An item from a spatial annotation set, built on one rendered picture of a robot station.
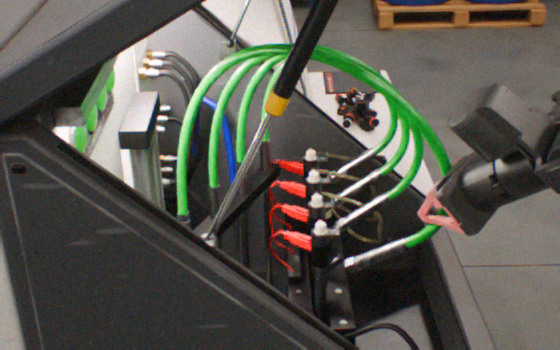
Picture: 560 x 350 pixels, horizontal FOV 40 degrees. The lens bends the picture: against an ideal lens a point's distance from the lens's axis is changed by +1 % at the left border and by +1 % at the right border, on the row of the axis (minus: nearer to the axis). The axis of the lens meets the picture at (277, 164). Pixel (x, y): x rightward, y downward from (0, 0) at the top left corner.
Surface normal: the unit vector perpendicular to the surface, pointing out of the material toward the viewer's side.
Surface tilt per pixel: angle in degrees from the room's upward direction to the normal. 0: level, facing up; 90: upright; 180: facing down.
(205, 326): 90
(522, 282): 0
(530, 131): 49
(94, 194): 90
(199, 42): 90
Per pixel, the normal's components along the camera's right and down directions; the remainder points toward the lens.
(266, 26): 0.02, 0.46
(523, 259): -0.02, -0.89
